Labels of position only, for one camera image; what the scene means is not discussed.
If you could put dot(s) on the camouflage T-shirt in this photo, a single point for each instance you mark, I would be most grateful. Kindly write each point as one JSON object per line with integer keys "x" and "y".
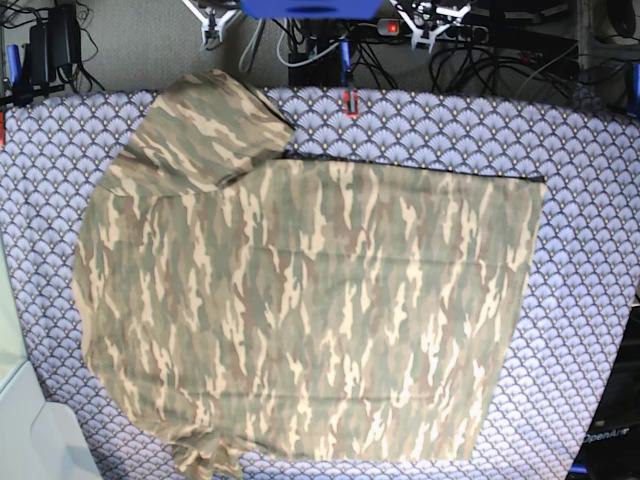
{"x": 233, "y": 299}

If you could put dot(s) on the red black table clamp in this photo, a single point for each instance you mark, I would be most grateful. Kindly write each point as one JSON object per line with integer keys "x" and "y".
{"x": 351, "y": 103}

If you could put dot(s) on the black power adapter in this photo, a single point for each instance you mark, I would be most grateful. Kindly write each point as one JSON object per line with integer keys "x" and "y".
{"x": 54, "y": 46}

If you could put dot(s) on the fan-patterned purple tablecloth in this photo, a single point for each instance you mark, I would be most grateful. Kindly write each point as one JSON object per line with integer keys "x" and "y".
{"x": 582, "y": 283}

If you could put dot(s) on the white plastic bin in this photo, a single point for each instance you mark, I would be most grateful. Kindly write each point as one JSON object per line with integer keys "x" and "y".
{"x": 39, "y": 439}

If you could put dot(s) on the black OpenArm box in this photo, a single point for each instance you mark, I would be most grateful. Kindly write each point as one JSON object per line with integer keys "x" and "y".
{"x": 610, "y": 449}

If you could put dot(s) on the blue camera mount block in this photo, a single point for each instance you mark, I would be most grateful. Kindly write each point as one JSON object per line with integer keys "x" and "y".
{"x": 311, "y": 9}

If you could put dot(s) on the blue clamp handle right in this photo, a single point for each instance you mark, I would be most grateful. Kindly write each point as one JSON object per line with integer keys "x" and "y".
{"x": 632, "y": 85}

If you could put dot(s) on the blue clamp handle left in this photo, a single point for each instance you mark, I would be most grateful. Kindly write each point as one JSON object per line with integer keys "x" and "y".
{"x": 15, "y": 78}

